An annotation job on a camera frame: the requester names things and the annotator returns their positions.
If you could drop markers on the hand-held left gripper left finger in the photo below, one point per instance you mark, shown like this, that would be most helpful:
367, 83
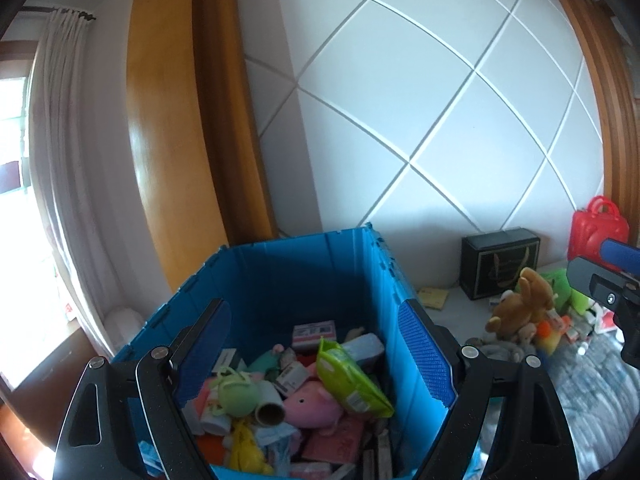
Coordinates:
200, 345

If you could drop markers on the yellow plush toy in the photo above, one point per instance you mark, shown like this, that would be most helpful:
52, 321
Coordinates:
245, 452

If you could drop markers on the yellow sticky note pad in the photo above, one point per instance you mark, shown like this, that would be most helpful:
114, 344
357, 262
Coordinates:
434, 299

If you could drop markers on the black box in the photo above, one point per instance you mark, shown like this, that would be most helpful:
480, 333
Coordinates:
495, 265

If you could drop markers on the green frog plush toy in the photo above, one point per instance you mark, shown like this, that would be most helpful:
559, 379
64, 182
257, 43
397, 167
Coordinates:
560, 280

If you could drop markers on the pink pig plush toy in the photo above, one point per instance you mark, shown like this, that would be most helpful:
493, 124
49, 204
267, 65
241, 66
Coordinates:
310, 402

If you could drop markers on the white curtain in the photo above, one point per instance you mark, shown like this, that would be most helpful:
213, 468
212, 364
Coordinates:
65, 160

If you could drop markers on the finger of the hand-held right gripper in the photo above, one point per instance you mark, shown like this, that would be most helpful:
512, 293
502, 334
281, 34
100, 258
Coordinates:
620, 252
582, 272

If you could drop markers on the light blue packet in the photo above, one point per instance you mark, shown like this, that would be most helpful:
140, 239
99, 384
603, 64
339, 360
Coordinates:
365, 347

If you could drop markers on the white printed box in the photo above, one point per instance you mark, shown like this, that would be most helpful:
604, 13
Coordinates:
312, 335

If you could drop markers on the blue plastic crate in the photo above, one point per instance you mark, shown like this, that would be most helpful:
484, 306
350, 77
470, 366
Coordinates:
310, 280

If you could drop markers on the window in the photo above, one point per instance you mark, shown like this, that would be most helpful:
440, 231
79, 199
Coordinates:
15, 210

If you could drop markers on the white and red toy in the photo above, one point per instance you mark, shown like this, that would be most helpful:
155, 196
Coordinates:
607, 318

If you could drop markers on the grey plush toy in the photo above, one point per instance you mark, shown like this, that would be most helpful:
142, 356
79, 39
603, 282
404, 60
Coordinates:
500, 350

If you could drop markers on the wooden headboard panel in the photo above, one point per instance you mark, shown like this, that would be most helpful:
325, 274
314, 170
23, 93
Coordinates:
612, 135
170, 135

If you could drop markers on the red plastic toy case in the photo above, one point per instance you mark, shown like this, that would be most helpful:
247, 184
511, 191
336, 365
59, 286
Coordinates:
592, 232

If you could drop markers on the dark curtain rod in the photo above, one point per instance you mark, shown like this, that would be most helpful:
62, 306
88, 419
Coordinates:
70, 11

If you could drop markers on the small white box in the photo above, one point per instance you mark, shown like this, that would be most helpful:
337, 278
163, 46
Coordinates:
292, 377

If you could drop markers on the brown teddy bear plush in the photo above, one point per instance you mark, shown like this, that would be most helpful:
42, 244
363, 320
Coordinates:
520, 307

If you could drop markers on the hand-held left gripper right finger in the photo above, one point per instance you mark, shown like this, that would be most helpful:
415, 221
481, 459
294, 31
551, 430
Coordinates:
425, 355

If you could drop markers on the teal plush toy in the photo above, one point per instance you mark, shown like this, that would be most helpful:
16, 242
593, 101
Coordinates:
265, 362

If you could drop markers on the dark wooden nightstand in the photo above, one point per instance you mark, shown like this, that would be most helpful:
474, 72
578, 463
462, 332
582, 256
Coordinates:
55, 360

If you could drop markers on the light blue mask pack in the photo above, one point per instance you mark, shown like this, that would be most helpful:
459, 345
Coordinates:
280, 442

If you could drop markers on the round green plush toy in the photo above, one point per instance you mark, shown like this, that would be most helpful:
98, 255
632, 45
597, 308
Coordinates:
240, 397

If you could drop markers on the orange duck plush toy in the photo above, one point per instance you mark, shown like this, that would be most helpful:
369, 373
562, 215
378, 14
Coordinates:
547, 340

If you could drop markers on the cardboard tube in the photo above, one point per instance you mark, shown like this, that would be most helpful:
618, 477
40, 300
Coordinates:
270, 412

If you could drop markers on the pink box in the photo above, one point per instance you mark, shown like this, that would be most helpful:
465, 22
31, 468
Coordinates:
335, 440

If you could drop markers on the green wipes packet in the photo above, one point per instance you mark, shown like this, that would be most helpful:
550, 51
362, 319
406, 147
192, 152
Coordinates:
350, 380

